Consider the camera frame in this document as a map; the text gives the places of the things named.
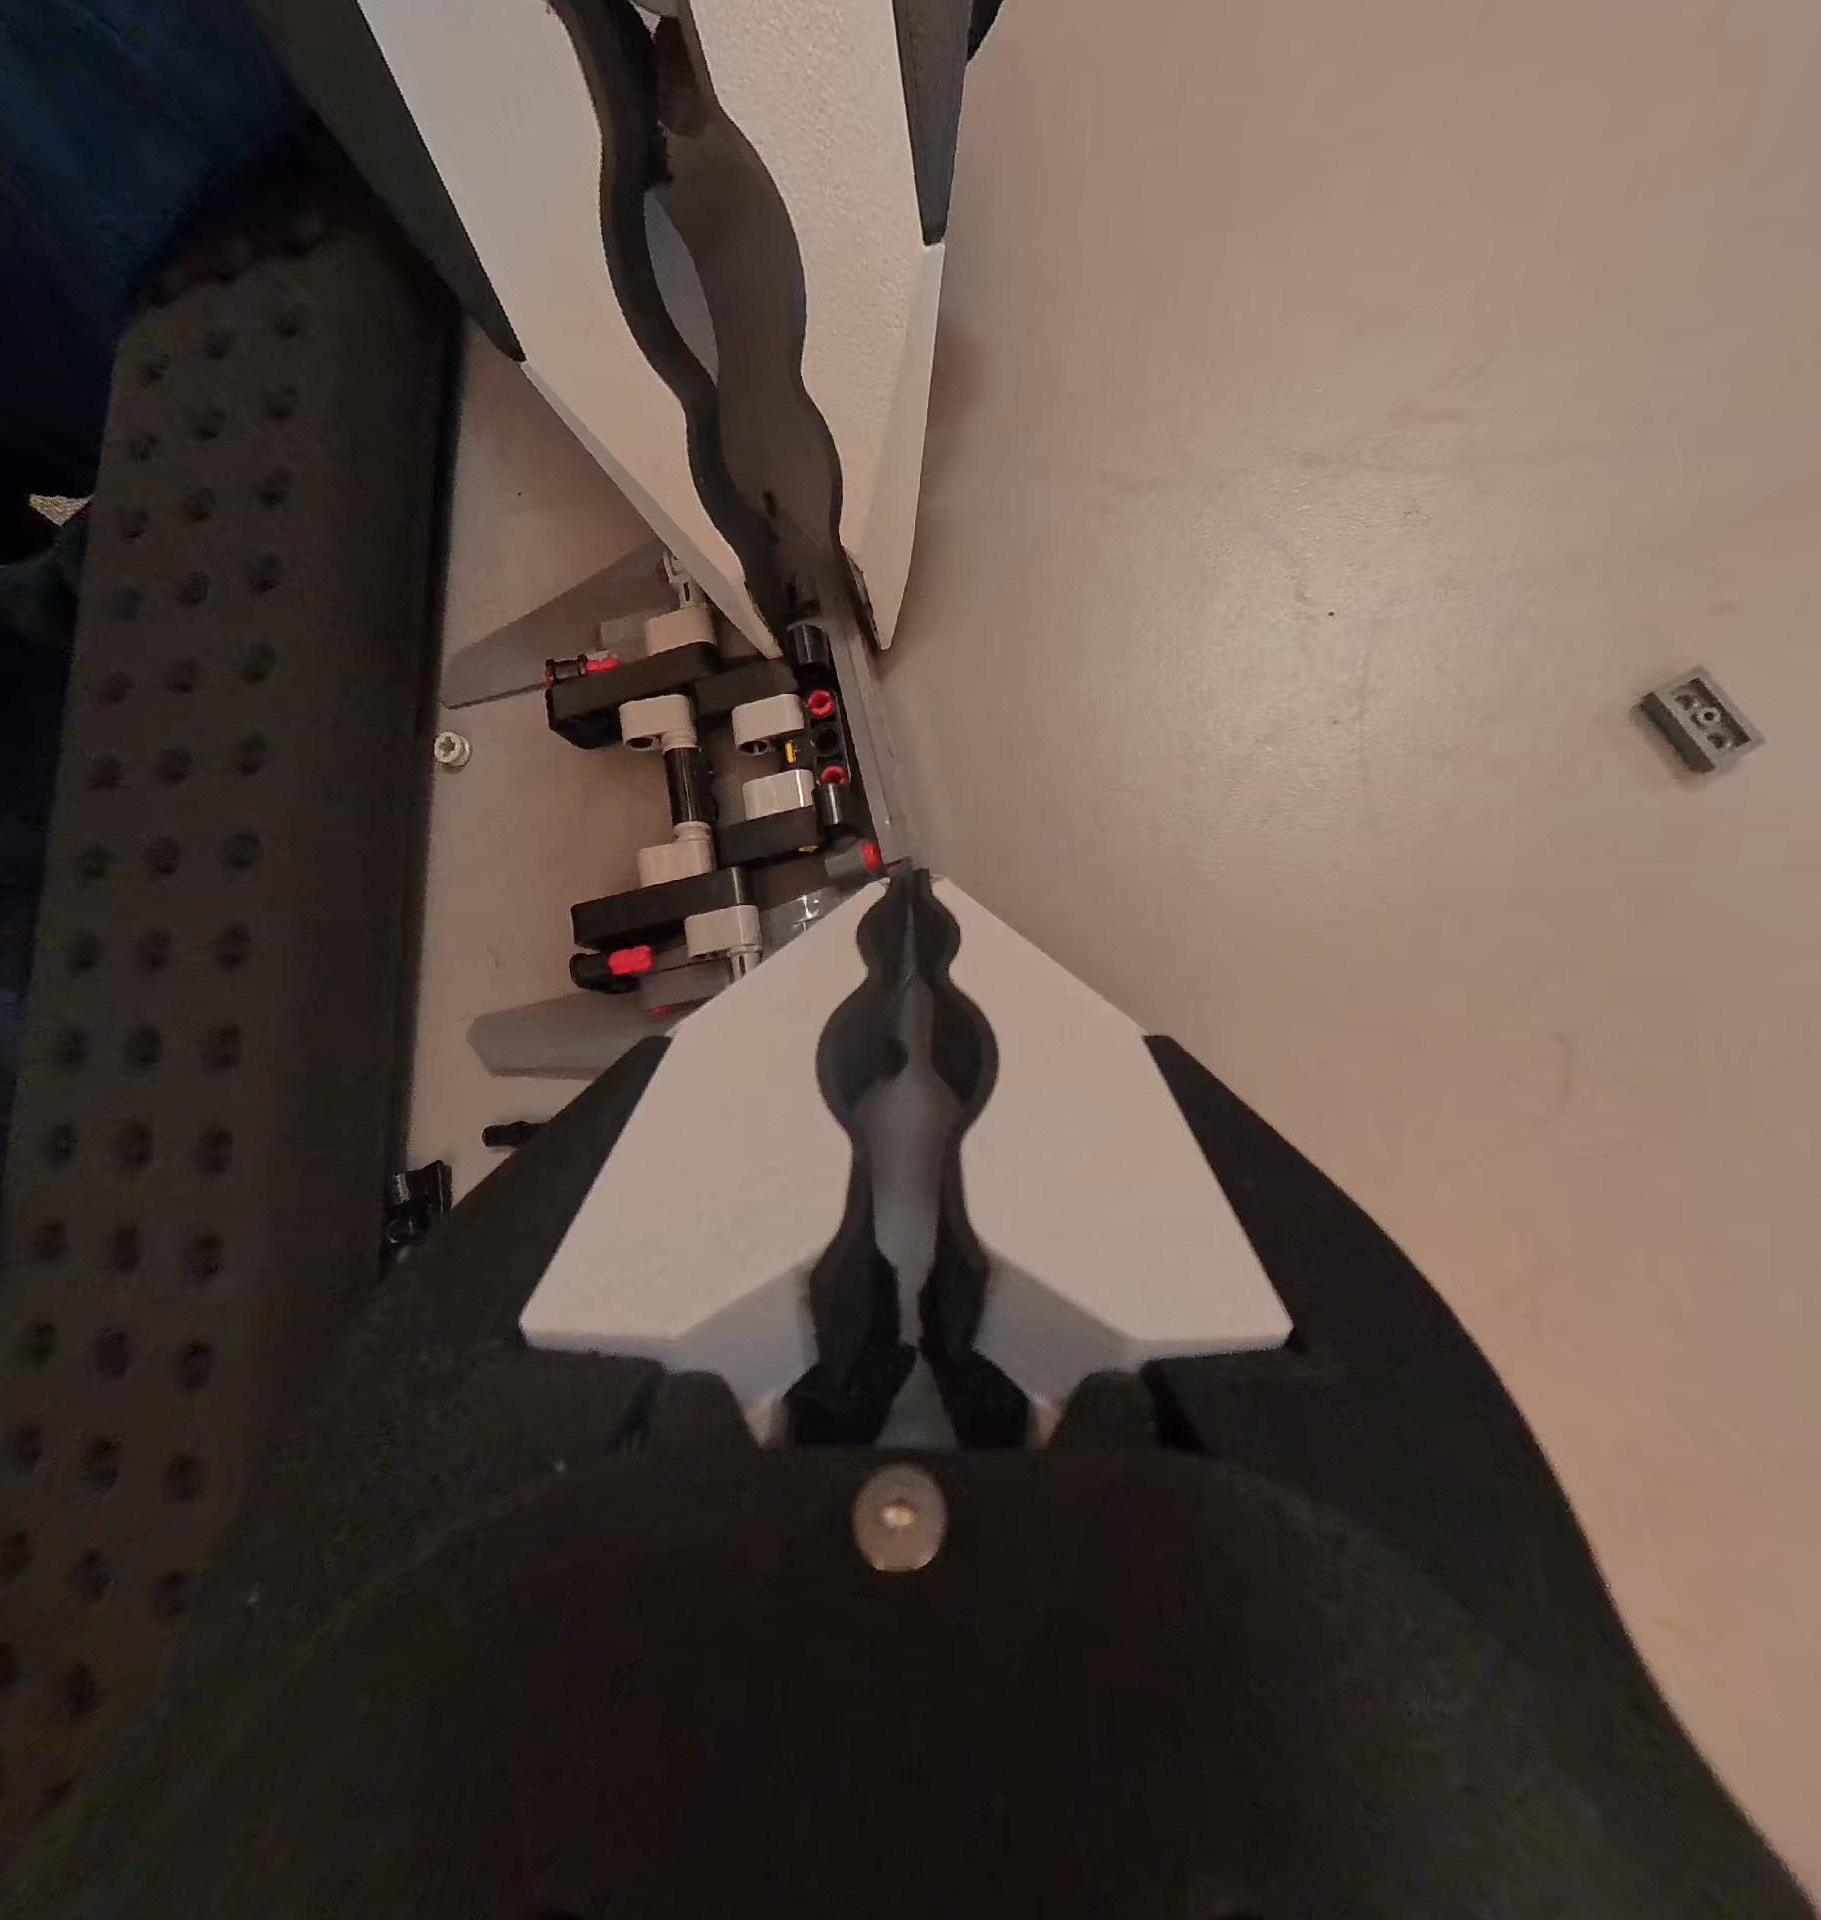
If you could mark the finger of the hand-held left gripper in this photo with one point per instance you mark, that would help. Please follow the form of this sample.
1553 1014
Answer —
850 226
504 150

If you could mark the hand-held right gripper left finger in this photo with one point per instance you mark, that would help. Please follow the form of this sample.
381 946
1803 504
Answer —
698 1187

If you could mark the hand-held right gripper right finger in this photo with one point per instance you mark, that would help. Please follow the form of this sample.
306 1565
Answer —
1106 1187

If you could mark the grey black lego technic model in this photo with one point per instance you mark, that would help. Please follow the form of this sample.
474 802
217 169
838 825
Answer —
654 901

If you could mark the person's left forearm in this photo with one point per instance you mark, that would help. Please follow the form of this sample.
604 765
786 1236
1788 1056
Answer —
71 180

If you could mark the black lego pin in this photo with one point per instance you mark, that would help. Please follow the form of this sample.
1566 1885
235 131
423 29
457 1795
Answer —
516 1133

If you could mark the black lego connector piece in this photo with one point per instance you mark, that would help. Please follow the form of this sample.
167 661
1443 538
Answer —
418 1200

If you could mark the small grey lego plate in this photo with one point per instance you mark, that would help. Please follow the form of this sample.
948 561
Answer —
1699 721

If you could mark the black perforated foam mat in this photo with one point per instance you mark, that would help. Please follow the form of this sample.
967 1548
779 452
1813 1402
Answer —
173 901

